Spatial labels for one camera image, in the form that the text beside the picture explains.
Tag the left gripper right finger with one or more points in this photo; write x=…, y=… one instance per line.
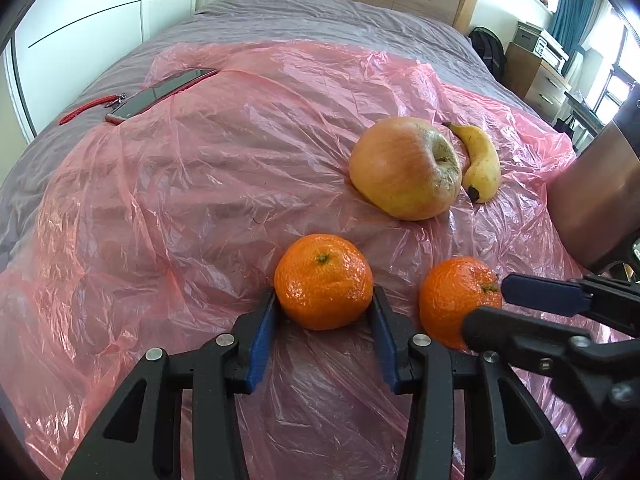
x=506, y=435

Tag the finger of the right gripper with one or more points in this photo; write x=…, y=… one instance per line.
x=610, y=302
x=530, y=344

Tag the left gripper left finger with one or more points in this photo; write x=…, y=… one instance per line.
x=137, y=434

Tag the tangerine with green stem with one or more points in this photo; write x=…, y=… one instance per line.
x=451, y=290

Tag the orange tangerine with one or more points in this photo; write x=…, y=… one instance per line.
x=323, y=282

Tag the yellow banana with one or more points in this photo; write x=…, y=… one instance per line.
x=482, y=178

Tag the yellow-green apple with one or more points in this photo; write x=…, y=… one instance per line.
x=404, y=166

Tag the pink plastic sheet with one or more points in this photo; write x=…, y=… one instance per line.
x=161, y=231

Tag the desk with clutter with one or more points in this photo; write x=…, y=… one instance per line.
x=581, y=124

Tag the wooden drawer chest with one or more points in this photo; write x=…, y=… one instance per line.
x=534, y=81

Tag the black backpack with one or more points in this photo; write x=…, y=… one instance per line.
x=490, y=50

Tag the white printer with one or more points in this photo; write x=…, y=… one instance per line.
x=538, y=41

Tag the smartphone with red case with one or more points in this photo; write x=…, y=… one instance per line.
x=147, y=98

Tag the right teal curtain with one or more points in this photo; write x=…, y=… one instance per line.
x=569, y=22

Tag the grey purple bed sheet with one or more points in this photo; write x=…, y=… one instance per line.
x=427, y=40

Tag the white sliding wardrobe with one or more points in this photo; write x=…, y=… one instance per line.
x=62, y=46

